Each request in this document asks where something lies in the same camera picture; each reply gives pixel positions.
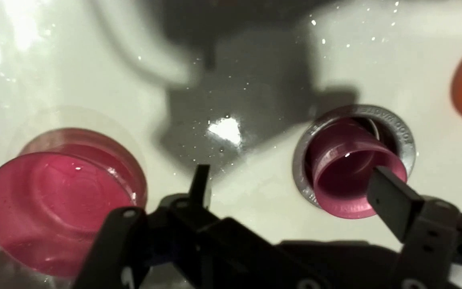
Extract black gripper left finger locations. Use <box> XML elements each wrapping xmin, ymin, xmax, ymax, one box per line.
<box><xmin>74</xmin><ymin>164</ymin><xmax>211</xmax><ymax>289</ymax></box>

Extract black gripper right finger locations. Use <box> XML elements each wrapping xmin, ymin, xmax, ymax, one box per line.
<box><xmin>368</xmin><ymin>168</ymin><xmax>462</xmax><ymax>289</ymax></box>

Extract pink plastic cup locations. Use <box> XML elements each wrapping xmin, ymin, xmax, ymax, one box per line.
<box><xmin>307</xmin><ymin>119</ymin><xmax>408</xmax><ymax>219</ymax></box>

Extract white kitchen sink basin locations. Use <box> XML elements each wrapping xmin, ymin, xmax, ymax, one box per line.
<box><xmin>0</xmin><ymin>0</ymin><xmax>462</xmax><ymax>289</ymax></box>

